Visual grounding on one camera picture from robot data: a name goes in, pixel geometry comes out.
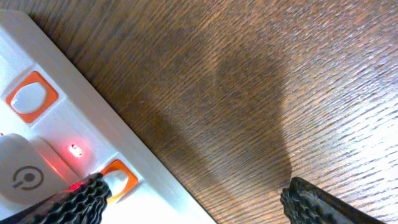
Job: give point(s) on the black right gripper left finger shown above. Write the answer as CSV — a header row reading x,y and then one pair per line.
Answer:
x,y
83,202

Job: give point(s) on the white power strip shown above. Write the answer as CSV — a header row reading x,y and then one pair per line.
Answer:
x,y
44,96

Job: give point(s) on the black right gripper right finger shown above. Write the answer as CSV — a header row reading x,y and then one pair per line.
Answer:
x,y
305,203

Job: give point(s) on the white USB charger plug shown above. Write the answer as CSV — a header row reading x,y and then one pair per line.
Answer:
x,y
31,170

